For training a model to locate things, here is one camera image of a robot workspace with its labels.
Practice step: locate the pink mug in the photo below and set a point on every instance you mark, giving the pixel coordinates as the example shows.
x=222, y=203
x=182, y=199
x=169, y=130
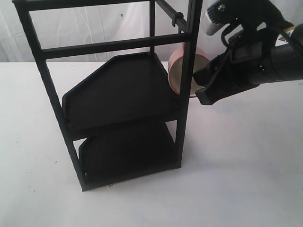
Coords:
x=175, y=64

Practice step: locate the black metal shelf rack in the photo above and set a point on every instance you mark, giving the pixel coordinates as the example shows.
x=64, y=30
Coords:
x=122, y=121

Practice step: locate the white backdrop curtain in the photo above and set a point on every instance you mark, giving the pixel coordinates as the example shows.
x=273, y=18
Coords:
x=98, y=24

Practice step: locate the black sliding hook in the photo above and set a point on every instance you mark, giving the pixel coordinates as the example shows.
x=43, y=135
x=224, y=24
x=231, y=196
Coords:
x=176, y=16

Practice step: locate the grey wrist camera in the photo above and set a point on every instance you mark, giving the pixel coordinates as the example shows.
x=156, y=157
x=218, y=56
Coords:
x=215, y=17

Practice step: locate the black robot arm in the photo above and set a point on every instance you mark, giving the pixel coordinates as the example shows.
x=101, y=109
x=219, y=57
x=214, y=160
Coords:
x=253, y=21

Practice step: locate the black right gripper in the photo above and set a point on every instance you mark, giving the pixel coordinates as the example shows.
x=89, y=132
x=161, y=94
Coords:
x=242, y=69

